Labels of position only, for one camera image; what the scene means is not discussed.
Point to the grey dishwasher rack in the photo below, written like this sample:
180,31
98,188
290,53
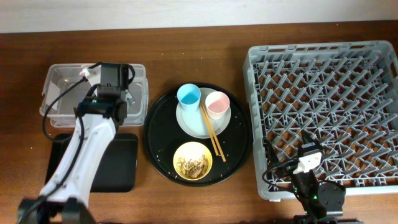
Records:
344,94

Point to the pink cup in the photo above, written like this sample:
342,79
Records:
216,104

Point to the round black tray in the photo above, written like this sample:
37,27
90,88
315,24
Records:
163,135

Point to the wooden chopstick left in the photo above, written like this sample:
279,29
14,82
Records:
209,129

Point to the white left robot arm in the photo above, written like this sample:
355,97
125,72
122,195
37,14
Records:
98,117

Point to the yellow bowl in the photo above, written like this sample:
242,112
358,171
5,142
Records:
192,150

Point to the food scraps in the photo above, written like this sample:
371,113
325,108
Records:
193,168

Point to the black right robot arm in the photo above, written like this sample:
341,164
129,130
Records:
322,200

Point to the black rectangular tray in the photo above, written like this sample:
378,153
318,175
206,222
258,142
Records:
117,169

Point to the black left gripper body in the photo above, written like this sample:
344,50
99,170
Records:
130,93

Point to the wooden chopstick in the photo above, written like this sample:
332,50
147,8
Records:
220,151
209,129

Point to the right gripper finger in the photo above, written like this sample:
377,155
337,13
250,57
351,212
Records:
272,159
309,144

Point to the wooden chopstick right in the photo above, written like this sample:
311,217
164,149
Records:
220,151

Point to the clear plastic bin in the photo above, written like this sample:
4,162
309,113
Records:
60,77

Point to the light blue cup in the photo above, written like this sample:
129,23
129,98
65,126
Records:
189,96

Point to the light grey plate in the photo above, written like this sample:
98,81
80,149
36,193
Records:
194,124

